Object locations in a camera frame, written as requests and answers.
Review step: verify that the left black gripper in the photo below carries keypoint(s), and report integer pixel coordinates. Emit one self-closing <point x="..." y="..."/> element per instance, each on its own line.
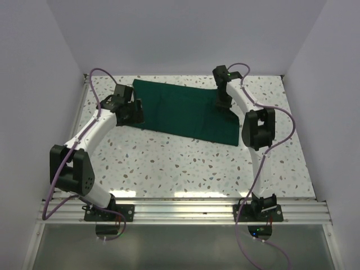
<point x="137" y="117"/>

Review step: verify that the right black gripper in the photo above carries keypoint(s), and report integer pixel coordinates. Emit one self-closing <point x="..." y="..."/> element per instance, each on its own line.
<point x="226" y="105"/>

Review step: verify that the green surgical cloth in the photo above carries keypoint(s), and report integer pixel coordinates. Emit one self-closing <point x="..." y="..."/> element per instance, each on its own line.
<point x="187" y="112"/>

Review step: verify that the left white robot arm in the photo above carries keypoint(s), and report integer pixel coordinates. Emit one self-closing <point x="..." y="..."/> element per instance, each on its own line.
<point x="70" y="164"/>

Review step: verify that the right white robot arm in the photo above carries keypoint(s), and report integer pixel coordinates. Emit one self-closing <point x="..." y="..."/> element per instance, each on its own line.
<point x="257" y="134"/>

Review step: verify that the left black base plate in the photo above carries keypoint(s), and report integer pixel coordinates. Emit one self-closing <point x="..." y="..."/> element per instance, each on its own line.
<point x="123" y="211"/>

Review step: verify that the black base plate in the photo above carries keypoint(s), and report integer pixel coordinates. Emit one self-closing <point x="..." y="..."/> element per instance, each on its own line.
<point x="123" y="211"/>
<point x="258" y="210"/>

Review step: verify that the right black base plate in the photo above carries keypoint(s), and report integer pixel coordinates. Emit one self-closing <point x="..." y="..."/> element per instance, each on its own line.
<point x="258" y="210"/>

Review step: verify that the aluminium mounting rail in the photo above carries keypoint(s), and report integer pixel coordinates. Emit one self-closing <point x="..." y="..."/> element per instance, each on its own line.
<point x="191" y="211"/>

